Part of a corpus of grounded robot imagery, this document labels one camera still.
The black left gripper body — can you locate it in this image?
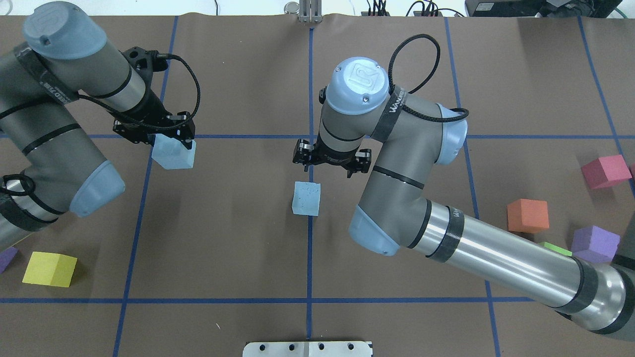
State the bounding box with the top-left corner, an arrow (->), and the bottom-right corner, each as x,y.
113,47 -> 196,150

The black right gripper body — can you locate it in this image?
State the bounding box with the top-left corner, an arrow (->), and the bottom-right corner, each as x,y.
292,135 -> 372,178

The light blue foam block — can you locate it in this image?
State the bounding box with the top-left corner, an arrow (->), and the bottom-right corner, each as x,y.
151,134 -> 196,170
292,181 -> 320,217

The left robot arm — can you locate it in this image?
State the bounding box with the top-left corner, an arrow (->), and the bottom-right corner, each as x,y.
0,1 -> 198,250

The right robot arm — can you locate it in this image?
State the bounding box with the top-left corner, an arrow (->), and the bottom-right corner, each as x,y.
293,57 -> 634,342

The orange foam block right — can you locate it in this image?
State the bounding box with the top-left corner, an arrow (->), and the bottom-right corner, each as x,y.
507,199 -> 550,234

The yellow foam block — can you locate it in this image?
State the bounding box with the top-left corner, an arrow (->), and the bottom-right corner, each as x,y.
22,251 -> 78,288

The purple foam block left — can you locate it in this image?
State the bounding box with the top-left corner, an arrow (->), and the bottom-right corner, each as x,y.
0,246 -> 19,273

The purple foam block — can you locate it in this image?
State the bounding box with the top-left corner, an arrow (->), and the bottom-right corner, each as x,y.
571,226 -> 621,263
0,246 -> 19,273

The green foam block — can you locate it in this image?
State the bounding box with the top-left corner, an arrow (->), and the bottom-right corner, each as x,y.
538,241 -> 573,257

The crimson foam block far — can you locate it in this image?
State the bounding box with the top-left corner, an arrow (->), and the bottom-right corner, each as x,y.
581,155 -> 633,190

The purple foam block right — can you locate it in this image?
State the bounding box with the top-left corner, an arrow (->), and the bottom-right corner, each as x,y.
571,226 -> 621,263

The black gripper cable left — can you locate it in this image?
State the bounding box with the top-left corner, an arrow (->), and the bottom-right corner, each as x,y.
0,54 -> 201,132

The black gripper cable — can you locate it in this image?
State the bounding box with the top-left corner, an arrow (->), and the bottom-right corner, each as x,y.
0,54 -> 201,132
387,34 -> 470,122

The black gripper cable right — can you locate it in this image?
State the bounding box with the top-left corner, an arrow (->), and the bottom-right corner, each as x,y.
387,34 -> 470,122

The aluminium frame post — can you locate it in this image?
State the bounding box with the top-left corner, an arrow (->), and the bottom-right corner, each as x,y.
283,0 -> 323,23

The white pedestal base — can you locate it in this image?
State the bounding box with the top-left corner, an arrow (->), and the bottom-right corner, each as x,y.
242,341 -> 374,357

